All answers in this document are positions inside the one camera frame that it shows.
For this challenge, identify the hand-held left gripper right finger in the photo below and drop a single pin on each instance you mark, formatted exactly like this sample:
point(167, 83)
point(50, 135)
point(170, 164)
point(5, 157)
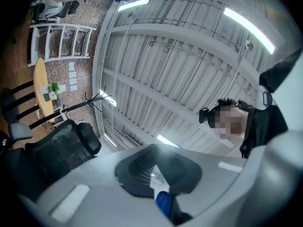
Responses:
point(225, 185)

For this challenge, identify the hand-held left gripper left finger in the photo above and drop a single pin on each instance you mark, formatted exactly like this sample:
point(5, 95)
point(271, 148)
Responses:
point(94, 197)

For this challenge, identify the blue cloth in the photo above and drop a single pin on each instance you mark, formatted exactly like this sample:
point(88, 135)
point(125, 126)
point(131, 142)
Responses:
point(163, 203)

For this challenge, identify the black office chair seat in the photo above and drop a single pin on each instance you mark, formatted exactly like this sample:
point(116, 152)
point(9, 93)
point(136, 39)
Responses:
point(21, 174)

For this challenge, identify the long ceiling light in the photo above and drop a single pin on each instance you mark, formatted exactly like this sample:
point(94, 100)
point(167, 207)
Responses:
point(107, 98)
point(166, 141)
point(110, 141)
point(133, 4)
point(249, 29)

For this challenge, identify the person's head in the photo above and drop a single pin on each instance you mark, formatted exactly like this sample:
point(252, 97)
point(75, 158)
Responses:
point(230, 124)

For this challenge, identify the person's torso black clothing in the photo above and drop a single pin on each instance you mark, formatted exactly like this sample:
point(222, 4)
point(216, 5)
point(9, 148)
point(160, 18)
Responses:
point(262, 126)

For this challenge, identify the black coat rack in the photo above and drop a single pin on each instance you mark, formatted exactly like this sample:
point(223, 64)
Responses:
point(71, 107)

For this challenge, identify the black chair armrest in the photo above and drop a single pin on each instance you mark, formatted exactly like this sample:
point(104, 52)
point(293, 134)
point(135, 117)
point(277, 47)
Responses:
point(20, 131)

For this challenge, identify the black tissue box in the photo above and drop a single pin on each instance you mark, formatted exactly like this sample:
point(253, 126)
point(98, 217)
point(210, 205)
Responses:
point(48, 98)

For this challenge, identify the white paper sheet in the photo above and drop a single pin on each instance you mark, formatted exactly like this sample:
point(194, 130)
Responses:
point(71, 66)
point(73, 88)
point(72, 74)
point(73, 81)

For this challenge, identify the green plant in white pot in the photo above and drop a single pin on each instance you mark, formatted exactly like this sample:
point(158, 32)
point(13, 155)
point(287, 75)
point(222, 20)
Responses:
point(55, 86)

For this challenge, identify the round wooden table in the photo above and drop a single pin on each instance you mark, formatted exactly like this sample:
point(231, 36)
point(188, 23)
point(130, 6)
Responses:
point(41, 86)

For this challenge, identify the round ceiling fixture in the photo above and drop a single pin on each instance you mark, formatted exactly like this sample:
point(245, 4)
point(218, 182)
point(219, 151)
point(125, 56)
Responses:
point(248, 45)

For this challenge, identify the white shelf unit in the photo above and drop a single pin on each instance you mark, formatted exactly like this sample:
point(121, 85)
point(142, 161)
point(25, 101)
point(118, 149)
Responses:
point(61, 41)

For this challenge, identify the black white office chair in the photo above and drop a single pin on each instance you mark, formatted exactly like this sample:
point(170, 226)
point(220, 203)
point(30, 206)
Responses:
point(47, 11)

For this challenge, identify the black head camera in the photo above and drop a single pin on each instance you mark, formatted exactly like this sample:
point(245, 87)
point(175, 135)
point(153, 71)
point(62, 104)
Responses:
point(204, 115)

